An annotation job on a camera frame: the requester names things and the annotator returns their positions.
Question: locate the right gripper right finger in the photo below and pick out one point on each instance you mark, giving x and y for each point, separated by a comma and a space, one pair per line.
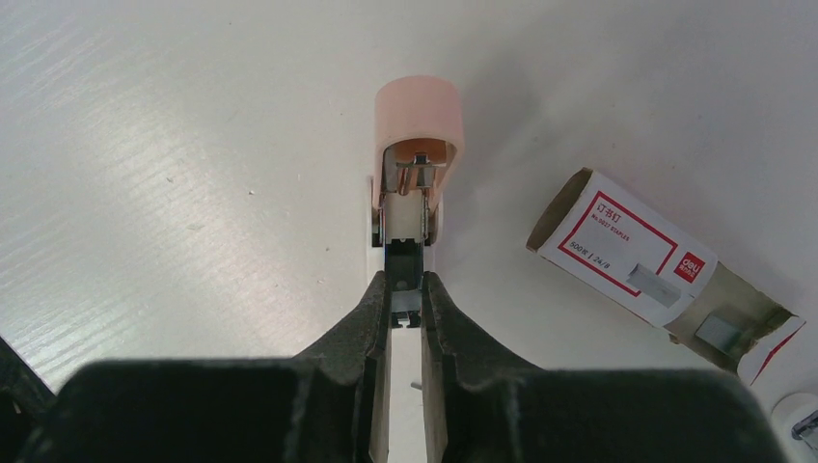
484, 403

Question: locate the red white staple box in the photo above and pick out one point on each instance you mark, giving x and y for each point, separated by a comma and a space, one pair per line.
608, 238

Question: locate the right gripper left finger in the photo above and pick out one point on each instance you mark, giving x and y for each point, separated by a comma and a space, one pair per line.
329, 403

